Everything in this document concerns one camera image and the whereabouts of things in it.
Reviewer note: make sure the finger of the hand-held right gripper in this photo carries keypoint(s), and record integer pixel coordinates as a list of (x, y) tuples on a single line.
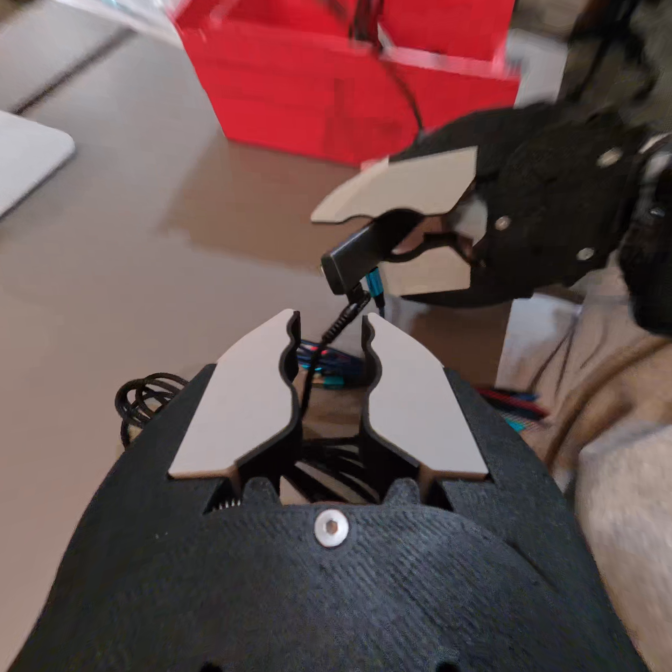
[(409, 181), (430, 273)]

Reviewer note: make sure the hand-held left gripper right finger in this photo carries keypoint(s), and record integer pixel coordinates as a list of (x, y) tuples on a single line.
[(420, 409)]

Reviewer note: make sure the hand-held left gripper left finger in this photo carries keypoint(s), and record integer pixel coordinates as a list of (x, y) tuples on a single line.
[(241, 399)]

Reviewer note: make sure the red plastic crate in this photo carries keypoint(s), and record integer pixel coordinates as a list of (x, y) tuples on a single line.
[(294, 89)]

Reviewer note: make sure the person's grey hoodie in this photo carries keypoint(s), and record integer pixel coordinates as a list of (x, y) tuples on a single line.
[(619, 472)]

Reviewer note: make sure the white flat board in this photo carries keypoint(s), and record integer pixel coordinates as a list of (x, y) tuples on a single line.
[(26, 157)]

